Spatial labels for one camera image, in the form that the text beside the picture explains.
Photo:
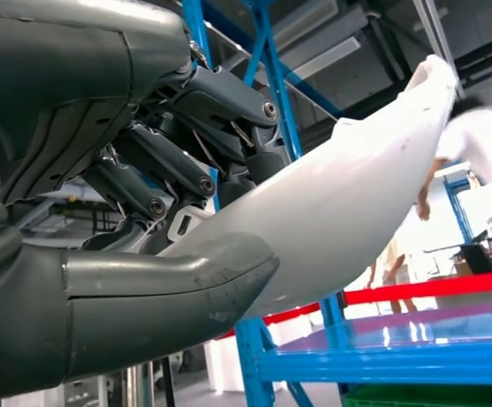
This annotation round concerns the red barrier belt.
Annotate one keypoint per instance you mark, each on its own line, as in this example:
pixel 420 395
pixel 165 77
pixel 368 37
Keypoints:
pixel 441 286

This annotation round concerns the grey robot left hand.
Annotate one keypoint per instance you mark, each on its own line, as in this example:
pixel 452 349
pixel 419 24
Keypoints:
pixel 59 84

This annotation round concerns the blue background rack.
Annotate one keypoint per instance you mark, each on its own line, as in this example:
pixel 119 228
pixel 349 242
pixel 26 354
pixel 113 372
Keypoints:
pixel 458 210

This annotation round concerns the blue metal shelf rack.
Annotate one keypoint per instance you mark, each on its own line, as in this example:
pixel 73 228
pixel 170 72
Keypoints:
pixel 377 359

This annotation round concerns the person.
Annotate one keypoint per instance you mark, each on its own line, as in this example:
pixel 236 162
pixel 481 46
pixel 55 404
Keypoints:
pixel 479 140
pixel 394 269

